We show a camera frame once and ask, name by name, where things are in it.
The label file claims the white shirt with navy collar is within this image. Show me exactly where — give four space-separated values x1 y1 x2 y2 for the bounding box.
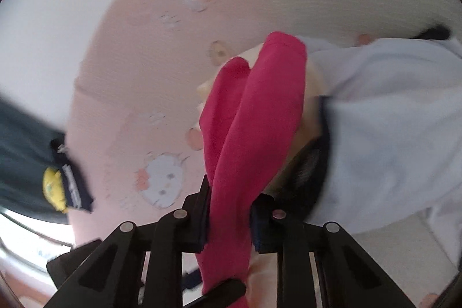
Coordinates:
263 25 462 244

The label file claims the pink printed blanket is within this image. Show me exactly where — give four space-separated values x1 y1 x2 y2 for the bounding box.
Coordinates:
67 0 398 308

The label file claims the navy garment with white stripes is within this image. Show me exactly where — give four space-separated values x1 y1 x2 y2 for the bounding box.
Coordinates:
50 138 95 213

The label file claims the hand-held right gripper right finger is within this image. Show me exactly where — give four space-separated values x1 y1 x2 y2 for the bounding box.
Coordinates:
251 193 418 308

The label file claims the window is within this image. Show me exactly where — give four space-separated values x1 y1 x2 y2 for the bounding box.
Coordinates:
0 205 74 269

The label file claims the cream and pink shirt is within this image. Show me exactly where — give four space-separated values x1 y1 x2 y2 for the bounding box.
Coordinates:
195 31 331 308

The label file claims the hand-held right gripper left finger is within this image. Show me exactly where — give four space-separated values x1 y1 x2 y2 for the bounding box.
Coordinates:
46 174 213 308

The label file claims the yellow plush toy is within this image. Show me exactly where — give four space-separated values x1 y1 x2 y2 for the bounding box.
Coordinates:
42 167 70 215

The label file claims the dark curtain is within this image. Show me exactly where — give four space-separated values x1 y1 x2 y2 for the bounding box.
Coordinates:
0 92 74 226

